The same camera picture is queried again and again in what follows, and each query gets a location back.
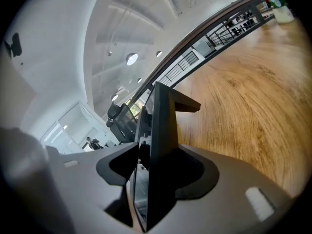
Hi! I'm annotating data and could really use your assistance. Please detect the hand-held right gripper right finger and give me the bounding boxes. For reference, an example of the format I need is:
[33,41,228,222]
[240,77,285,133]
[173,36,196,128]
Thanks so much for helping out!
[147,81,201,233]

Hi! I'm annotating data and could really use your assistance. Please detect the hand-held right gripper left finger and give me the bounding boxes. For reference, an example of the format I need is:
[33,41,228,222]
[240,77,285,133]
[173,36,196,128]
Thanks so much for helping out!
[104,106,153,228]

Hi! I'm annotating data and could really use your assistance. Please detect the black office chair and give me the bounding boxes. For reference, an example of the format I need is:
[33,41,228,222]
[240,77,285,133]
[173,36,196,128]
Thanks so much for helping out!
[106,101,138,143]

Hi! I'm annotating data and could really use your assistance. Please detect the wooden table white legs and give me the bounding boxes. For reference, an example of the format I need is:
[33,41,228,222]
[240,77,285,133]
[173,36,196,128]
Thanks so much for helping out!
[174,16,307,199]

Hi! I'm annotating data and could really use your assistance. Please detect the black metal railing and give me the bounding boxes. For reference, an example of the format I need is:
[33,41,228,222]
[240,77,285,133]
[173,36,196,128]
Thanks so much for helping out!
[136,0,276,99]

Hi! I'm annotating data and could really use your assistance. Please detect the potted plant white pot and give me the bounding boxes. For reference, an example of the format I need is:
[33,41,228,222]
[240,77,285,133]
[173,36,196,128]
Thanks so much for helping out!
[255,0,295,24]

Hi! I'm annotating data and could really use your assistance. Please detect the black head-mounted camera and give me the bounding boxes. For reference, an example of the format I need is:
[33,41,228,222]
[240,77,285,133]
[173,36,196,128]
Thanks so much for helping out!
[4,32,23,58]

